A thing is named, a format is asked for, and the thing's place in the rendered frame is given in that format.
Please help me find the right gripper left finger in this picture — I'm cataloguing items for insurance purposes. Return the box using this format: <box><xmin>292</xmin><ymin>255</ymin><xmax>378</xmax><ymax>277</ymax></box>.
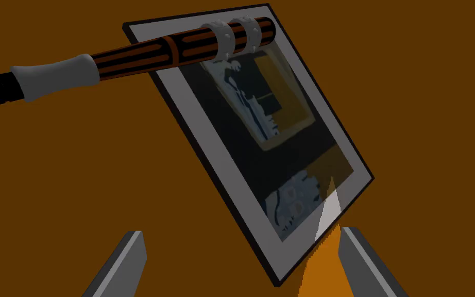
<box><xmin>82</xmin><ymin>230</ymin><xmax>147</xmax><ymax>297</ymax></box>

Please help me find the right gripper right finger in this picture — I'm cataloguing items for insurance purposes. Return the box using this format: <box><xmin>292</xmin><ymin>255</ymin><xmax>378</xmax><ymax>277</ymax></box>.
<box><xmin>338</xmin><ymin>226</ymin><xmax>411</xmax><ymax>297</ymax></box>

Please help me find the grey framed tablet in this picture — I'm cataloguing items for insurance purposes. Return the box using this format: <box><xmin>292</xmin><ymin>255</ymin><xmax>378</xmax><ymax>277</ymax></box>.
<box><xmin>122</xmin><ymin>3</ymin><xmax>375</xmax><ymax>288</ymax></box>

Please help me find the black and orange baseball bat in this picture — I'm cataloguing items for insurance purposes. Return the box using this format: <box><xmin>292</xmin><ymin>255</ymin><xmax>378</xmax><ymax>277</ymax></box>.
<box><xmin>0</xmin><ymin>16</ymin><xmax>277</xmax><ymax>111</ymax></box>

